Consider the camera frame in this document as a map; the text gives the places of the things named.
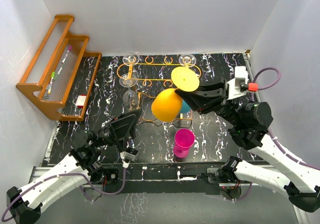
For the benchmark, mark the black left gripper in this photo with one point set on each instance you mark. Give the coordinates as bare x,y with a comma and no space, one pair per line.
120,126

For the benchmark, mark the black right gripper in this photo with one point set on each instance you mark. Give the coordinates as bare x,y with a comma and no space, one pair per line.
208,96

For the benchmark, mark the blue plastic goblet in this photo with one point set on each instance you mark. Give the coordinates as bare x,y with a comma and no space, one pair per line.
184,108

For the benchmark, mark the clear wine glass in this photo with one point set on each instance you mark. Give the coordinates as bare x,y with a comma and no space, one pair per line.
131,59
130,97
187,60

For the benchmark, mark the orange plastic goblet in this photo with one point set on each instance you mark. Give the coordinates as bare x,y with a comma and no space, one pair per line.
168,103

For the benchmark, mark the pink plastic goblet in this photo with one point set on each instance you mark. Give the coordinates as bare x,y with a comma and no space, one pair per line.
183,140

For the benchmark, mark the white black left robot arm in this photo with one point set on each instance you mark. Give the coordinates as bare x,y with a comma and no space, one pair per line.
25,205

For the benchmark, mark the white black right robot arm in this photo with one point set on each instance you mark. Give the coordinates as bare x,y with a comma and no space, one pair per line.
250,121

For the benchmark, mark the orange wooden shelf rack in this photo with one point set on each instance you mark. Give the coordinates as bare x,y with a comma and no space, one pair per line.
75,77

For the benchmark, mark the small red white box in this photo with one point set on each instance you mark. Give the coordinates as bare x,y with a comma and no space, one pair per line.
80,101

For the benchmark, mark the green capped marker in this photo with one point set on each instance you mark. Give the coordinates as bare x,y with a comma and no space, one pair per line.
52,78

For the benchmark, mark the purple capped marker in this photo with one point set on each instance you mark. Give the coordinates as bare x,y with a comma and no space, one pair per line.
66,55

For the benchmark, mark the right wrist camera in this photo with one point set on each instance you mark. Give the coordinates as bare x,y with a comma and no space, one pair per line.
239,86

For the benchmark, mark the gold wire glass rack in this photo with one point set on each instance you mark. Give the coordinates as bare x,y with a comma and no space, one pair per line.
153,73

